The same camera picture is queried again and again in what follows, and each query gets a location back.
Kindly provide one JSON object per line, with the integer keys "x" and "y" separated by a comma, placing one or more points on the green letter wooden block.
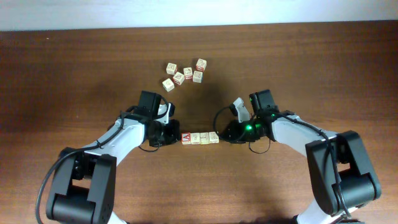
{"x": 168, "y": 85}

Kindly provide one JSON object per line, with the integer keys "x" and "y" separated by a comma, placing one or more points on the snail wooden block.
{"x": 197, "y": 77}

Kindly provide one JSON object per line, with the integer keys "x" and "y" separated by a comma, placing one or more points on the leaf wooden block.
{"x": 178, "y": 78}

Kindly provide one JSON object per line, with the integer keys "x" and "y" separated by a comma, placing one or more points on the letter K wooden block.
{"x": 213, "y": 138}

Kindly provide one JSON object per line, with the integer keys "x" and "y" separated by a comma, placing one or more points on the butterfly wooden block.
{"x": 171, "y": 68}

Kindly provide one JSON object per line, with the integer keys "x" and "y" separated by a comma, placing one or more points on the red letter A block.
{"x": 186, "y": 138}

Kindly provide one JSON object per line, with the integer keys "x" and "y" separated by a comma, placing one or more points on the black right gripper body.
{"x": 248, "y": 129}

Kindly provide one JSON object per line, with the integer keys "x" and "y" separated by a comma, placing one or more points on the blue number five block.
{"x": 204, "y": 138}

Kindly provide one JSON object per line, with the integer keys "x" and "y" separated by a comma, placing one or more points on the baseball wooden block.
{"x": 188, "y": 73}

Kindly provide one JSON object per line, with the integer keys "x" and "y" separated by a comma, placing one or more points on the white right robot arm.
{"x": 342, "y": 175}

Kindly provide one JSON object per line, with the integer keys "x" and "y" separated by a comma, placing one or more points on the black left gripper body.
{"x": 165, "y": 134}

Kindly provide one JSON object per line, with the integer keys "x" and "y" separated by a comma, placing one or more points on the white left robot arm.
{"x": 84, "y": 179}

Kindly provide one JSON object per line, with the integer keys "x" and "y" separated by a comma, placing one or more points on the yellow edged wooden block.
{"x": 195, "y": 138}

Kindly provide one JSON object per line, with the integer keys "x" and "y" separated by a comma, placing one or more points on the elephant wooden block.
{"x": 201, "y": 65}

